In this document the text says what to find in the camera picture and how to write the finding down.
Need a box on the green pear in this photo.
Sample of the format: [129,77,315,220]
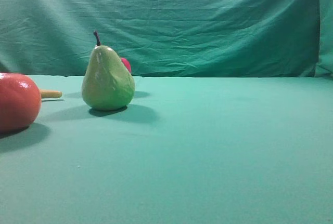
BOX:
[81,30,135,111]

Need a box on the red apple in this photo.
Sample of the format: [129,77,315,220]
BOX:
[120,57,132,74]

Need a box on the green table cloth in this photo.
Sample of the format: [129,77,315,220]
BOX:
[1,75,332,223]

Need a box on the green backdrop cloth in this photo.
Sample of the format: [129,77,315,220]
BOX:
[1,0,332,77]

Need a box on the yellow banana tip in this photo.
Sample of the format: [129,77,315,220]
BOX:
[40,90,62,98]

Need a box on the orange fruit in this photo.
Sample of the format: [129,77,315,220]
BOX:
[1,73,41,133]

